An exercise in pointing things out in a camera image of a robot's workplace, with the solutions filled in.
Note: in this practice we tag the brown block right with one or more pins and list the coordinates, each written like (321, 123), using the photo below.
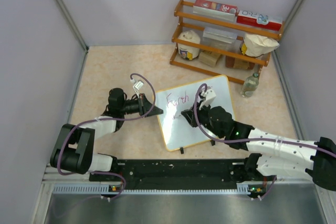
(235, 63)

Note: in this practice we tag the red foil wrap box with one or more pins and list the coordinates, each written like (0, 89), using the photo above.
(215, 10)

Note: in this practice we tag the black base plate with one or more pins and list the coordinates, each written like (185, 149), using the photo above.
(187, 173)

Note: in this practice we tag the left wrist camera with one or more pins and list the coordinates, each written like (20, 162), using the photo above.
(137, 85)

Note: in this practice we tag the clear plastic box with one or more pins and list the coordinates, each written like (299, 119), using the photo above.
(218, 38)

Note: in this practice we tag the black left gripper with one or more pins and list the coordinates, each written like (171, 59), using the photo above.
(144, 105)

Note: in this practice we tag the yellow framed whiteboard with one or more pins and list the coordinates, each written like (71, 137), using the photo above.
(178, 133)

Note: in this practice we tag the orange wooden shelf rack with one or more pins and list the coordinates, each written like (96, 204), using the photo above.
(187, 20)

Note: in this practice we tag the grey cable duct rail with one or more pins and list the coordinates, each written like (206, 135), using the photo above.
(104, 189)

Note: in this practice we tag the clear glass bottle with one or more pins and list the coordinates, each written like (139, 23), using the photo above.
(250, 85)

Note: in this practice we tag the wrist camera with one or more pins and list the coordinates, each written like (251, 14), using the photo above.
(206, 98)
(137, 85)

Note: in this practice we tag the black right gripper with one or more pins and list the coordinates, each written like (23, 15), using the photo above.
(189, 114)

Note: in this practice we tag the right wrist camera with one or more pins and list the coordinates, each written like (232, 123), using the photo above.
(206, 98)

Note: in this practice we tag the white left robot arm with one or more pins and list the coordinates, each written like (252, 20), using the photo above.
(73, 151)

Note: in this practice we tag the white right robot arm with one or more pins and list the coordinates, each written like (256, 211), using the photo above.
(271, 155)

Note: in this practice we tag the red white wrap box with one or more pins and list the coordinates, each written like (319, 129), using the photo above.
(259, 20)

